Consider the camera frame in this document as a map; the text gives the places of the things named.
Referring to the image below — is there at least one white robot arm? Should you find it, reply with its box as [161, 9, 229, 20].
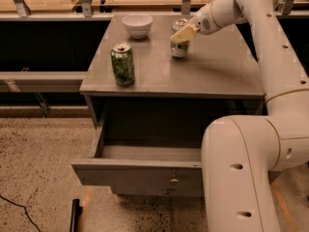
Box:
[171, 0, 309, 232]

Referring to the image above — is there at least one silver 7up can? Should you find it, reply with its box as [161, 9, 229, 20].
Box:
[171, 18, 189, 58]

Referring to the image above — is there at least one lower drawer knob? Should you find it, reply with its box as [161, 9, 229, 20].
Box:
[164, 188, 171, 195]

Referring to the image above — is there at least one grey cabinet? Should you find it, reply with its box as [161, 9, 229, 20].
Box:
[79, 14, 268, 198]

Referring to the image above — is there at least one white bowl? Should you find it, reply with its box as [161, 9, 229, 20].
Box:
[123, 14, 154, 39]

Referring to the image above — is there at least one round metal drawer knob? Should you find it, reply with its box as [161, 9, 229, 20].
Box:
[170, 175, 179, 186]

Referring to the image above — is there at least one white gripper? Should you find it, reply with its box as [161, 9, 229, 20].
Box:
[170, 0, 239, 44]

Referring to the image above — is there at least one black floor cable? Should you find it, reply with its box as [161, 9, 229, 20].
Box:
[0, 193, 42, 232]

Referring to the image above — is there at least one open grey top drawer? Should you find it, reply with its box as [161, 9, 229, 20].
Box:
[71, 99, 208, 196]

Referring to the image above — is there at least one green soda can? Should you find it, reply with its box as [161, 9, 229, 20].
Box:
[110, 42, 135, 87]

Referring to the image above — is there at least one black bar on floor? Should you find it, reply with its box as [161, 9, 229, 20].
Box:
[70, 199, 81, 232]

